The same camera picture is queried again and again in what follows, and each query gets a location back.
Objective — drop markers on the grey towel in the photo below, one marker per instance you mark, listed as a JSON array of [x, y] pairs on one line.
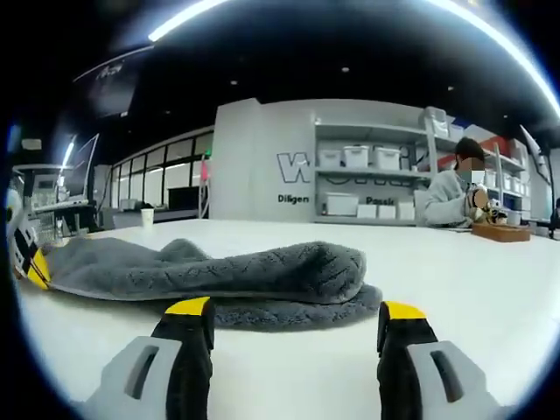
[[219, 271]]

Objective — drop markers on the desk monitor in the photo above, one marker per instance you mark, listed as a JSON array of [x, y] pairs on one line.
[[81, 170]]

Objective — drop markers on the white paper cup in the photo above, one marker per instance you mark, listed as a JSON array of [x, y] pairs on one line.
[[147, 218]]

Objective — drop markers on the ceiling mounted screen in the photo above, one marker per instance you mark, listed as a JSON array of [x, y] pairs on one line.
[[109, 83]]

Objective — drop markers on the wooden tray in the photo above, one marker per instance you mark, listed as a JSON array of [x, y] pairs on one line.
[[501, 233]]

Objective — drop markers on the pink hanging tag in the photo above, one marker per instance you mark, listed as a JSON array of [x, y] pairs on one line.
[[205, 170]]

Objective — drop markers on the grey metal shelf rack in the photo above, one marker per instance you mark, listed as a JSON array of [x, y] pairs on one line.
[[372, 171]]

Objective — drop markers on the group of white storage boxes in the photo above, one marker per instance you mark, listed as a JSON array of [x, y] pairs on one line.
[[356, 155]]

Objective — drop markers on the ceiling light strip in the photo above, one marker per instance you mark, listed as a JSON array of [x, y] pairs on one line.
[[184, 19], [516, 48]]

